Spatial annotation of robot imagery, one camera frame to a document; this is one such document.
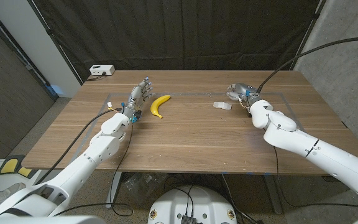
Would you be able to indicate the clear plastic bag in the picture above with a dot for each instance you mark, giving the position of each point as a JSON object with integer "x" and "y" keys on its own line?
{"x": 141, "y": 183}

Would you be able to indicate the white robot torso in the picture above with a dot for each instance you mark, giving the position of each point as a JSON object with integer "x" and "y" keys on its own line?
{"x": 194, "y": 202}

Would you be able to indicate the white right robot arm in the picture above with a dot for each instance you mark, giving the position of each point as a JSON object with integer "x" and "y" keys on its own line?
{"x": 306, "y": 143}

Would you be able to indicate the yellow banana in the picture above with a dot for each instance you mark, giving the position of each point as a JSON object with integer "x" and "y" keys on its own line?
{"x": 156, "y": 105}

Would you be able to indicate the grey table leg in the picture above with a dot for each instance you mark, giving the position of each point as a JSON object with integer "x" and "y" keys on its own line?
{"x": 273, "y": 194}
{"x": 113, "y": 189}

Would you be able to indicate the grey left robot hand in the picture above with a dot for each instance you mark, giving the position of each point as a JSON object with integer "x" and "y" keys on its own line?
{"x": 138, "y": 96}

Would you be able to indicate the black cloth backdrop curtain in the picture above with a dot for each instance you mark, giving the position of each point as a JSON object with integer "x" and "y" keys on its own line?
{"x": 182, "y": 31}

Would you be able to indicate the dark brown door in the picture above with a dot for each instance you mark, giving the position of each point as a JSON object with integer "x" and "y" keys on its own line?
{"x": 8, "y": 93}

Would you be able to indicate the small clear plastic cup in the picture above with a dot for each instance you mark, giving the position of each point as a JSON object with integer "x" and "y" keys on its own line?
{"x": 222, "y": 105}

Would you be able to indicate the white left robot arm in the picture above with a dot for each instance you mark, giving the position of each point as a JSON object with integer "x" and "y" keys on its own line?
{"x": 82, "y": 165}

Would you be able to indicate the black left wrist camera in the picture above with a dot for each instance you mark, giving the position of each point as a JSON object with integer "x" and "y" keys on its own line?
{"x": 136, "y": 115}

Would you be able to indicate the yellow and black floor object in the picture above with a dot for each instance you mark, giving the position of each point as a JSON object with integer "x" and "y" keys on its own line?
{"x": 9, "y": 166}

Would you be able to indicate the grey white sneaker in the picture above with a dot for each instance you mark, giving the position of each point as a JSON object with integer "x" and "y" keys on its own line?
{"x": 5, "y": 194}

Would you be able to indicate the white power outlet box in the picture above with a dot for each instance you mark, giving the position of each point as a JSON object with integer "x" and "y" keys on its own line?
{"x": 102, "y": 69}

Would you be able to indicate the black backdrop stand pole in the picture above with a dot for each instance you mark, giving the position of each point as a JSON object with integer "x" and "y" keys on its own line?
{"x": 308, "y": 32}
{"x": 54, "y": 40}

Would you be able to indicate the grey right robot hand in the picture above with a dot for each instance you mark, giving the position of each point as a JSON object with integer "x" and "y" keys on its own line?
{"x": 245, "y": 91}

